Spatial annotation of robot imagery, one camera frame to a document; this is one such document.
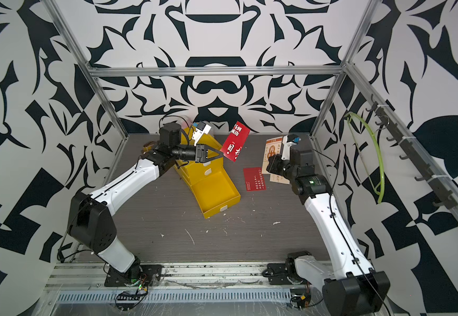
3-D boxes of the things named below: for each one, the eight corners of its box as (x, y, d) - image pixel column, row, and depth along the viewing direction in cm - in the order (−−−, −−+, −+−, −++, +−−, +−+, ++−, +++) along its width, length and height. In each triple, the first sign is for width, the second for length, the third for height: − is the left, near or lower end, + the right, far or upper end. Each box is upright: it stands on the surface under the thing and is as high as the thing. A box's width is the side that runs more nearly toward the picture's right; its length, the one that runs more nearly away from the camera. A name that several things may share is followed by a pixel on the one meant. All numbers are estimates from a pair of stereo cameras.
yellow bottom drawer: (206, 220, 89) (204, 215, 84) (190, 187, 100) (188, 181, 95) (241, 202, 95) (241, 196, 90) (222, 173, 105) (221, 166, 100)
